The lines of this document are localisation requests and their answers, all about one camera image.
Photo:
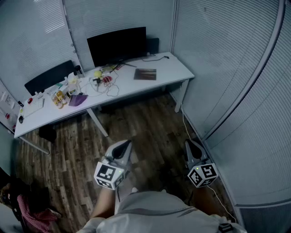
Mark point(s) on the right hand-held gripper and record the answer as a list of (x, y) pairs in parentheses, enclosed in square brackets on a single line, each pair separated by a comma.
[(202, 174)]

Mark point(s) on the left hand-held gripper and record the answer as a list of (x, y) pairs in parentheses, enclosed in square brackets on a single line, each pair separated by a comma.
[(106, 174)]

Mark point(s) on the person's left forearm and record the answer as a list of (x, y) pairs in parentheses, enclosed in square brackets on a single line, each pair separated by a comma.
[(102, 202)]

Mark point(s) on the person's right forearm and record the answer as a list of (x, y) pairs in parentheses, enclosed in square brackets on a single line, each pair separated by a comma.
[(204, 200)]

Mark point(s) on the white desk leg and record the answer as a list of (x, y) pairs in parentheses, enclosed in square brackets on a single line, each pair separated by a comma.
[(34, 144), (97, 123), (181, 95)]

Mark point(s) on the purple cloth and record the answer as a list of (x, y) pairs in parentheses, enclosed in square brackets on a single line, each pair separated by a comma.
[(77, 100)]

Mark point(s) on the white power strip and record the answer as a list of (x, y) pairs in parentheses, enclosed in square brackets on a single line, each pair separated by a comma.
[(93, 86)]

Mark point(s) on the red round case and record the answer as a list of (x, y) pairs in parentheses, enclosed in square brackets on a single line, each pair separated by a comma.
[(107, 79)]

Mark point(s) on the black charger block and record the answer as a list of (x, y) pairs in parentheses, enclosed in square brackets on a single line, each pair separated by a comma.
[(96, 80)]

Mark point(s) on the person's white shirt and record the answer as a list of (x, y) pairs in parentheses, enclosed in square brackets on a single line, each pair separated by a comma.
[(157, 216)]

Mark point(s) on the black bag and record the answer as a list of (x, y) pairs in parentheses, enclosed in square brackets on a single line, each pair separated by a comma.
[(47, 133)]

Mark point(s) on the yellow plush ball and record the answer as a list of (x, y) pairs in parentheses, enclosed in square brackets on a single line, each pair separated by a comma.
[(97, 74)]

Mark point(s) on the orange snack packet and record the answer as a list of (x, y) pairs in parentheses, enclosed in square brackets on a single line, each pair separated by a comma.
[(59, 100)]

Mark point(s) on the red snack packet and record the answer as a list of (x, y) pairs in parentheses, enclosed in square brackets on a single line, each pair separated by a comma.
[(119, 67)]

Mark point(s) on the yellow and white snack packets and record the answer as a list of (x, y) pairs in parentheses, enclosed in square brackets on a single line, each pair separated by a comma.
[(106, 68)]

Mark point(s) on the clear plastic bag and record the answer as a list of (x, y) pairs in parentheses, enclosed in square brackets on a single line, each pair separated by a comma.
[(72, 83)]

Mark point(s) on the green small item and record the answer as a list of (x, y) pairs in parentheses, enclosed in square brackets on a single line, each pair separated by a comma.
[(59, 85)]

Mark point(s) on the black bottle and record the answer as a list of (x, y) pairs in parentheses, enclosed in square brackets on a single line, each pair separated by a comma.
[(78, 70)]

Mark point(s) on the white keyboard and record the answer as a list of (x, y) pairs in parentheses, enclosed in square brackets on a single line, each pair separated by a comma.
[(34, 107)]

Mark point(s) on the black flat monitor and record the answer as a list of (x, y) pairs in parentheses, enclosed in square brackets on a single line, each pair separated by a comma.
[(48, 78)]

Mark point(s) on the black curved monitor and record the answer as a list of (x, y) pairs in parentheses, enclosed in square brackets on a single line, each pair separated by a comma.
[(117, 45)]

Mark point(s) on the black box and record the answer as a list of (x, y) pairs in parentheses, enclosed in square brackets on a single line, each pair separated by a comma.
[(152, 45)]

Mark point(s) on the red checkered cloth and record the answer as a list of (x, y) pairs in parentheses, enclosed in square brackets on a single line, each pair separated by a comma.
[(34, 218)]

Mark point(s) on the black chair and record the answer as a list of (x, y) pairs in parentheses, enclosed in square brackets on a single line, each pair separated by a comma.
[(13, 193)]

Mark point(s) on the white side board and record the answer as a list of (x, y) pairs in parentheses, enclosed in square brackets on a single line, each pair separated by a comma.
[(6, 109)]

